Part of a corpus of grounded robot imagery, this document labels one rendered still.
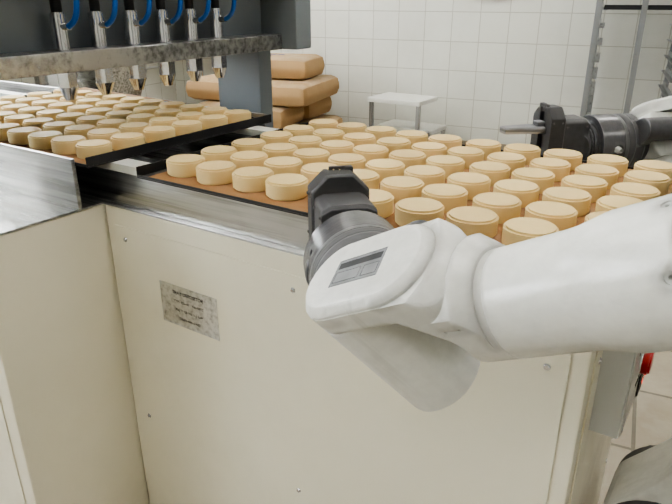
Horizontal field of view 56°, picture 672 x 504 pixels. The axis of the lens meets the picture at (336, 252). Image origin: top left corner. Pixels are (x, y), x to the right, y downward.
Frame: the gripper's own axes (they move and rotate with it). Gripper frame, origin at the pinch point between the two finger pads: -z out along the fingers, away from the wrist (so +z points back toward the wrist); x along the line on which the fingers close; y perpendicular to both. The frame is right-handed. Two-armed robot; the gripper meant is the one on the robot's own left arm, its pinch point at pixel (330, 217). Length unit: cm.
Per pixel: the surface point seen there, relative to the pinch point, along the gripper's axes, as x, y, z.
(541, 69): -27, -213, -352
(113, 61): 12.2, 24.8, -40.2
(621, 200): 1.3, -29.9, 4.5
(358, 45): -15, -102, -432
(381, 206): 0.9, -5.4, 0.2
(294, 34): 14, -5, -67
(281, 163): 1.5, 3.0, -17.4
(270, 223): -4.4, 5.2, -11.6
